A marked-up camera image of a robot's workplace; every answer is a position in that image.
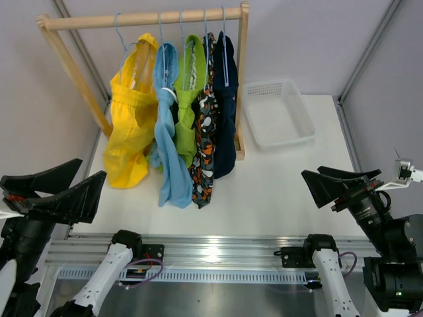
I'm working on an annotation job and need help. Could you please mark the purple cable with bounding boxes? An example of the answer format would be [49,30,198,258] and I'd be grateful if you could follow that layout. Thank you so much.
[117,258,165,291]
[307,251,358,295]

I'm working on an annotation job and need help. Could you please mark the blue hanger of green shorts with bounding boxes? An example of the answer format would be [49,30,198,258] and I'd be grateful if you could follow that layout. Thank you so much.
[179,9,194,90]

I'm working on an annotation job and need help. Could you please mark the blue hanger of light blue shorts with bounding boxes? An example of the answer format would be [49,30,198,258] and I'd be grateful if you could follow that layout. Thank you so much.
[158,11,168,87]

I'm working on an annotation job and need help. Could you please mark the blue hanger of camouflage shorts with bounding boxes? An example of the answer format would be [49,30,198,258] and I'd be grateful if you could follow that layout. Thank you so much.
[203,8,210,91]

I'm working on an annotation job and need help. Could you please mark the light blue shorts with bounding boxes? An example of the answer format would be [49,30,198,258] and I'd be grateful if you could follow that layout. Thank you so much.
[150,42,192,209]

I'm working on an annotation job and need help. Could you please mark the yellow shorts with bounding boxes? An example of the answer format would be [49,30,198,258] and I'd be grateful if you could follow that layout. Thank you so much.
[102,33,159,189]

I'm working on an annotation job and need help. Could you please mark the wooden clothes rack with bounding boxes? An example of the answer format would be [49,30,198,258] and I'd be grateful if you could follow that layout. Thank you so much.
[36,2,249,160]

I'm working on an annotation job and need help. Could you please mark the lime green shorts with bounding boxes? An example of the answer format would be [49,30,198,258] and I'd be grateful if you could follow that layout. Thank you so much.
[153,34,208,167]

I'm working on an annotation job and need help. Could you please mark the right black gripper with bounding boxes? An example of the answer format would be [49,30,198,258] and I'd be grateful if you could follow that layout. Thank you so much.
[303,164,395,254]

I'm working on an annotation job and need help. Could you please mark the blue hanger of navy shorts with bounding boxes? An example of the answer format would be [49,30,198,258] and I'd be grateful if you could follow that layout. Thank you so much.
[222,6,229,87]

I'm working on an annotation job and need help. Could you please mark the camouflage patterned shorts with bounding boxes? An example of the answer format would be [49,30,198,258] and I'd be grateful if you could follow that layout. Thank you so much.
[189,32,217,209]

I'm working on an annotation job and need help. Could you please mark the slotted cable duct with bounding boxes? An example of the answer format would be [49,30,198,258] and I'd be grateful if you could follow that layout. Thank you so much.
[58,267,323,284]

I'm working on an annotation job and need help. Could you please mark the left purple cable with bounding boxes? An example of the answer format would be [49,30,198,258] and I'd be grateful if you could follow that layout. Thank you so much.
[117,258,165,291]

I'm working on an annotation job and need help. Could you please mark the navy blue shorts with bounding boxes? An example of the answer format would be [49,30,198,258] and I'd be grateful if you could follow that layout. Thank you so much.
[213,32,239,179]

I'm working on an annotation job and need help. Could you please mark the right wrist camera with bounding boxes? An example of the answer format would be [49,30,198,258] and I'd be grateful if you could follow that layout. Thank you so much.
[377,150,422,191]

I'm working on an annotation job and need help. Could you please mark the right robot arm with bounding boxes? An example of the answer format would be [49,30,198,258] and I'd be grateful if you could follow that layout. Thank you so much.
[301,166,422,314]

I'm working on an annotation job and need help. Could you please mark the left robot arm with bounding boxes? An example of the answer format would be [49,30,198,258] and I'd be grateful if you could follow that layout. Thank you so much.
[1,158,143,316]

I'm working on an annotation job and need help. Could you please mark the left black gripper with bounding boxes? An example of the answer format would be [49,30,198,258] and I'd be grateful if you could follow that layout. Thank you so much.
[0,155,107,281]

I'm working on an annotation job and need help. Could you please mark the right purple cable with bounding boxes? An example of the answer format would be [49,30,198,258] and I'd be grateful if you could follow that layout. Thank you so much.
[307,251,358,295]

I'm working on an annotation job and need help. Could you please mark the blue hanger of yellow shorts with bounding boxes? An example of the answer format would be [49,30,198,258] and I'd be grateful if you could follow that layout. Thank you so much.
[114,13,146,83]

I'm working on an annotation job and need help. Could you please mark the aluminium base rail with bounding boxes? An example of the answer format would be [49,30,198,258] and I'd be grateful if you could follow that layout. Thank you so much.
[44,232,381,270]

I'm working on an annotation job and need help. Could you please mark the white plastic basket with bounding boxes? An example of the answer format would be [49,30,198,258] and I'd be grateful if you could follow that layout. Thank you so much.
[243,79,315,151]

